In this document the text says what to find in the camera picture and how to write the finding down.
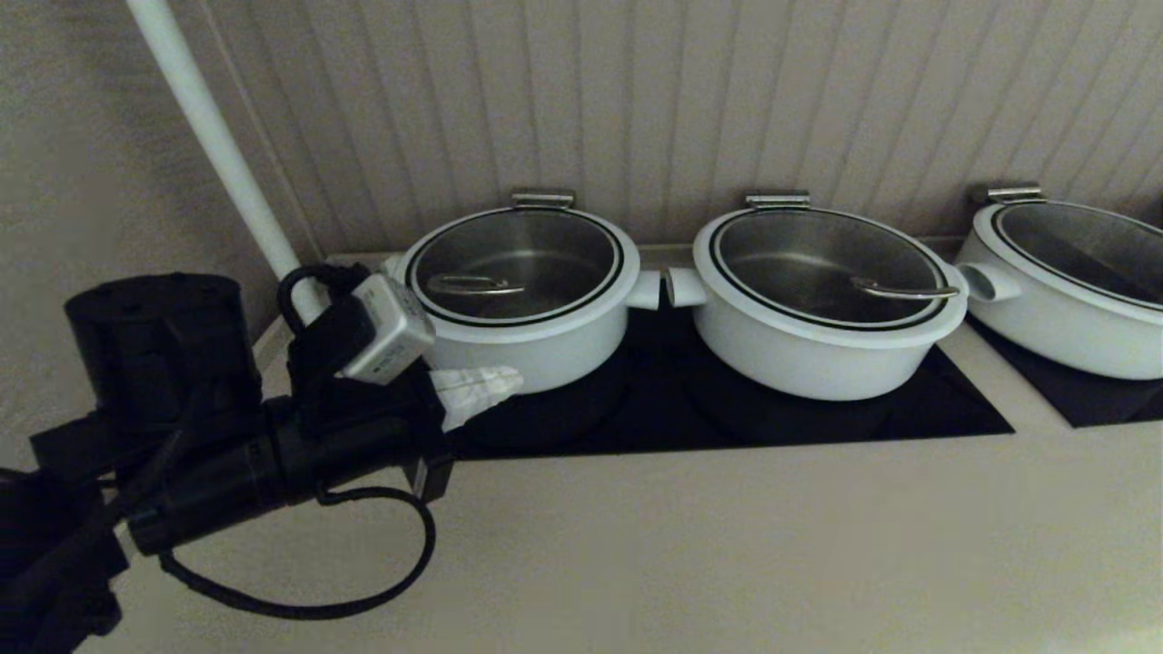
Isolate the glass lid with white rim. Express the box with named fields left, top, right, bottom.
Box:
left=977, top=184, right=1163, bottom=325
left=692, top=191, right=971, bottom=352
left=393, top=188, right=642, bottom=347

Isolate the white steel-lined pot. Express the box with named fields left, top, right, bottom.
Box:
left=382, top=253, right=662, bottom=397
left=957, top=227, right=1163, bottom=382
left=665, top=265, right=966, bottom=402

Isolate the large black glass cooktop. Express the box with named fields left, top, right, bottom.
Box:
left=443, top=298, right=1016, bottom=461

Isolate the white round pipe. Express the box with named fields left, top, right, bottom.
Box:
left=124, top=0, right=325, bottom=325

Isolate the small black glass cooktop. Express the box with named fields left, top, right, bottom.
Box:
left=966, top=313, right=1163, bottom=429

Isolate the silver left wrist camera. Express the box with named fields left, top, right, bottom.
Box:
left=338, top=272, right=438, bottom=385

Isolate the short black camera cable loop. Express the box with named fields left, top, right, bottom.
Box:
left=276, top=263, right=372, bottom=339

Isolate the long black left arm cable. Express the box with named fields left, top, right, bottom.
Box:
left=159, top=485, right=438, bottom=621

